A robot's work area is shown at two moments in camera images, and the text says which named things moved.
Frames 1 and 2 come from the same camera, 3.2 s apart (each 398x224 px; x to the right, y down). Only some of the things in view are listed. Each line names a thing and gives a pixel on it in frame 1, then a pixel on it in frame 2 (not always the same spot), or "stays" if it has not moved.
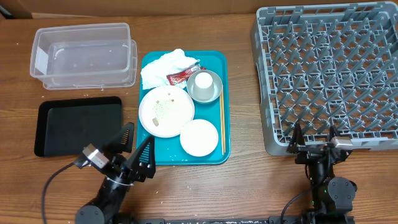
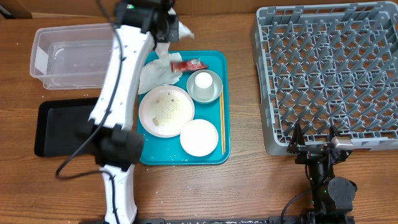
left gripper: (129, 168) to (171, 33)
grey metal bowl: (217, 83) stays
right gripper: (308, 153) stays
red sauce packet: (182, 76) to (192, 65)
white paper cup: (204, 88) stays
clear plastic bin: (84, 56) stays
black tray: (64, 127) stays
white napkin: (155, 74) to (163, 47)
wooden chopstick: (221, 124) stays
